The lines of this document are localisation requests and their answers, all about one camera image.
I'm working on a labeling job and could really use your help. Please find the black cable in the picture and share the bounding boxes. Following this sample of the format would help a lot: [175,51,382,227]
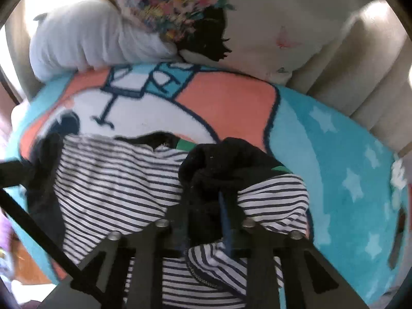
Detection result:
[0,187,99,298]

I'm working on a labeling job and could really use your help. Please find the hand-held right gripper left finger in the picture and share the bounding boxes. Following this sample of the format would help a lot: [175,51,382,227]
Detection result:
[42,196,194,309]

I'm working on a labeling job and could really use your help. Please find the teal cartoon printed blanket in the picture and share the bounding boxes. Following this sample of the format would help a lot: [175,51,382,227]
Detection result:
[6,62,407,307]

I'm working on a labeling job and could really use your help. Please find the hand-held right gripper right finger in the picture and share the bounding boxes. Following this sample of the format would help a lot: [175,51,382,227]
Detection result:
[218,192,368,309]

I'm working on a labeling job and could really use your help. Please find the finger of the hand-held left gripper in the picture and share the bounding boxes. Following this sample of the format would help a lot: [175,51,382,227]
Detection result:
[0,160,37,181]

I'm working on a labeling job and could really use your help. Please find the cream floral printed pillow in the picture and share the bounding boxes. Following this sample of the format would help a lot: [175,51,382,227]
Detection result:
[106,0,358,85]

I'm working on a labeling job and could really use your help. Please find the light grey pillow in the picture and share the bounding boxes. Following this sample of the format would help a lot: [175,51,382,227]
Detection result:
[29,0,181,82]

